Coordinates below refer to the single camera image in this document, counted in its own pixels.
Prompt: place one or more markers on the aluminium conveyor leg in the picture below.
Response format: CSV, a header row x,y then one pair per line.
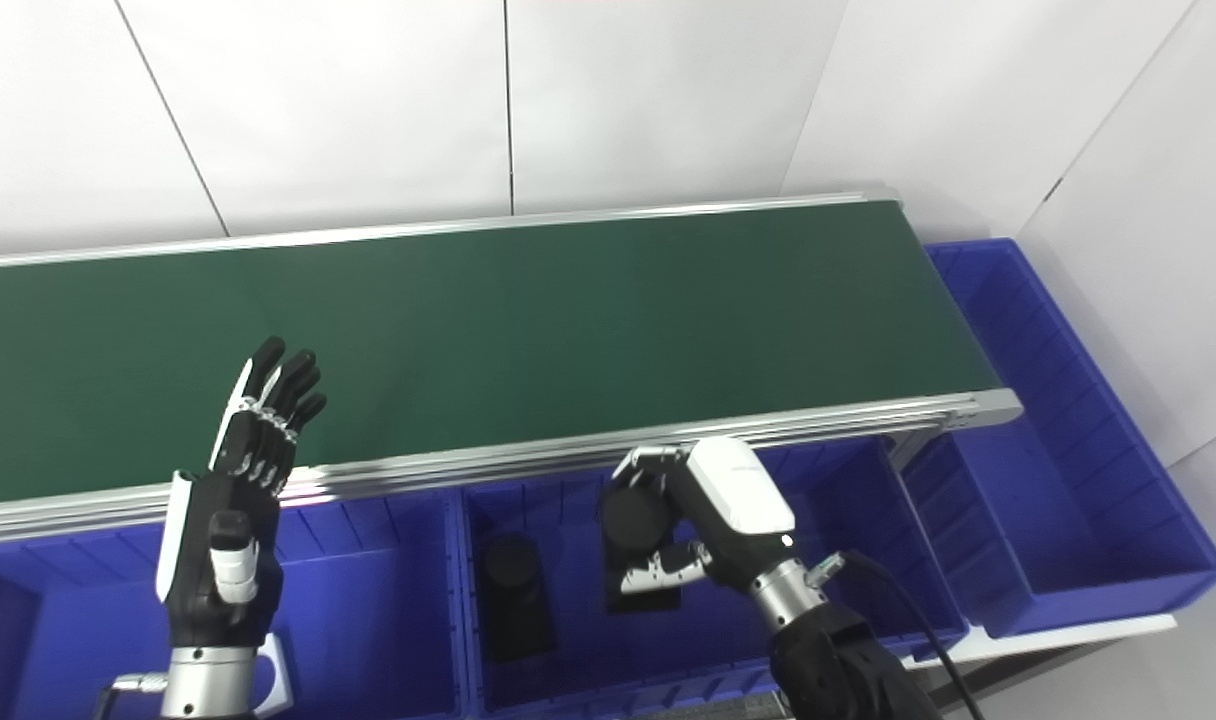
x,y
913,445

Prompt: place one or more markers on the green conveyor belt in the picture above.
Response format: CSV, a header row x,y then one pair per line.
x,y
568,330
528,460

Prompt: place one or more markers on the black cylinder block part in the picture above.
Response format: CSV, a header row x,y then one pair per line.
x,y
633,520
513,600

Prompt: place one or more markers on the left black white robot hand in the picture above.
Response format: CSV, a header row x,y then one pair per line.
x,y
218,560

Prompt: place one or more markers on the white base board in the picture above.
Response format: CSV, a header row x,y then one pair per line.
x,y
1068,636

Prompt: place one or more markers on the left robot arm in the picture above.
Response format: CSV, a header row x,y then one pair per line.
x,y
206,685

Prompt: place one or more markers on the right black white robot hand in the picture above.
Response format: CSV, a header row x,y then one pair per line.
x,y
733,510

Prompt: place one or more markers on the white plastic part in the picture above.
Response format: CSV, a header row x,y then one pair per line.
x,y
276,680

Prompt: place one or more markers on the blue plastic bin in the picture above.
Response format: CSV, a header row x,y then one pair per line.
x,y
1048,480
588,640
368,620

